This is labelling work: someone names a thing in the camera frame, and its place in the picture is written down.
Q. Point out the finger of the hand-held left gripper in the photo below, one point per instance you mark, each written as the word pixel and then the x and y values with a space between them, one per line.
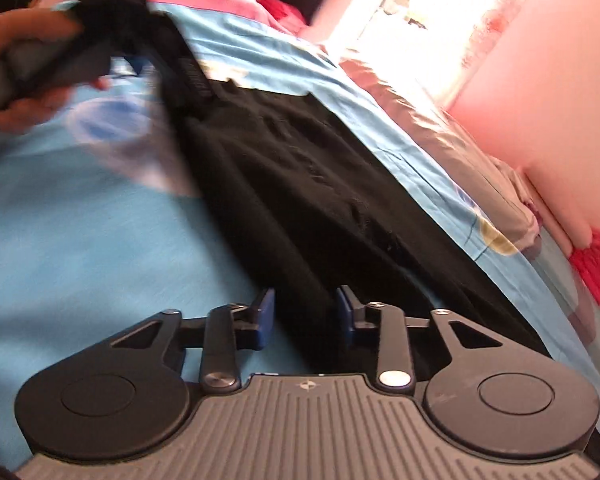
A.
pixel 137 65

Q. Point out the blue printed bed sheet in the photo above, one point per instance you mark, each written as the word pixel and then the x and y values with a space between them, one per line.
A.
pixel 55 240

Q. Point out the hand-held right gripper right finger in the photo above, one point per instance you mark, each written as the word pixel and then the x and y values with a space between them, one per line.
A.
pixel 343 317

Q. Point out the red knitted cloth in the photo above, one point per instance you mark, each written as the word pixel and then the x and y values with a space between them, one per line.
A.
pixel 597 265

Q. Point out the teal grey striped cloth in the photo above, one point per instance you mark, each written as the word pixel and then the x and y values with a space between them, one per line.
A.
pixel 570 290

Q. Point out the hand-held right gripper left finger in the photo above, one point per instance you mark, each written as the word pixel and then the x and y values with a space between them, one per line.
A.
pixel 266 320

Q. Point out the black pants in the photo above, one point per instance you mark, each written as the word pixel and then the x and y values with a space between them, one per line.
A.
pixel 305 185

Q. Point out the beige blanket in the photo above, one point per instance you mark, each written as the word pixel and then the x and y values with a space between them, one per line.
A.
pixel 430 120

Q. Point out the red clothes pile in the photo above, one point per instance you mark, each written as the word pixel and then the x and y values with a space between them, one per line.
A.
pixel 280 12

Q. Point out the person's left hand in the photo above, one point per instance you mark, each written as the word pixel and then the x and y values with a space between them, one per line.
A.
pixel 25 27

